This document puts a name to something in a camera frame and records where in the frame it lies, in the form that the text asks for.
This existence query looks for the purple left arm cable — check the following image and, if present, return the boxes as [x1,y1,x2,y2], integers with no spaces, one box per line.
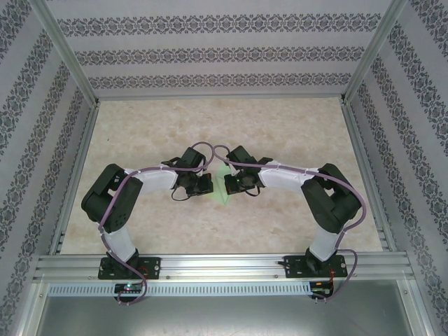
[97,141,215,309]

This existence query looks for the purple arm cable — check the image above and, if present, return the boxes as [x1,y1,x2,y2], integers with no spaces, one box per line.
[213,145,368,305]
[97,141,215,309]

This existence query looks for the light green paper sheet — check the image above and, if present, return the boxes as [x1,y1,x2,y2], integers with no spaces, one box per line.
[213,167,232,206]

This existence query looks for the aluminium front rail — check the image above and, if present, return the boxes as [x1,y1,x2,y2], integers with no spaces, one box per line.
[33,254,417,283]

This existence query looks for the thin black left gripper cable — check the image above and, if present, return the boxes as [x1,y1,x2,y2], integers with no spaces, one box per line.
[170,183,193,202]

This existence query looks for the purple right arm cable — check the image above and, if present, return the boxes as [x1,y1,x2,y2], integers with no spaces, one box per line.
[213,145,368,305]

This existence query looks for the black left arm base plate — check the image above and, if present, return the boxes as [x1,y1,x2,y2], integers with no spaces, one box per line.
[97,257,162,281]

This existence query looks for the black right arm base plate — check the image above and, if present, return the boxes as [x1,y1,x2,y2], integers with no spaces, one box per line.
[283,254,347,279]

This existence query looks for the metal sheet shelf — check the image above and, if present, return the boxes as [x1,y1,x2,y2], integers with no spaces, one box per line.
[20,295,431,336]

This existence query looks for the slotted metal cable duct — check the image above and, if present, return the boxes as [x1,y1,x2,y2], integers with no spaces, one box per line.
[47,281,312,298]

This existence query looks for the aluminium frame post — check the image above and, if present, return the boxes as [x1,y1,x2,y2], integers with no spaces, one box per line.
[339,0,410,106]
[32,0,102,108]

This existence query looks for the aluminium side rail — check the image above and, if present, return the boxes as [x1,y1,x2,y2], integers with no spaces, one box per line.
[48,101,102,256]
[339,99,398,253]

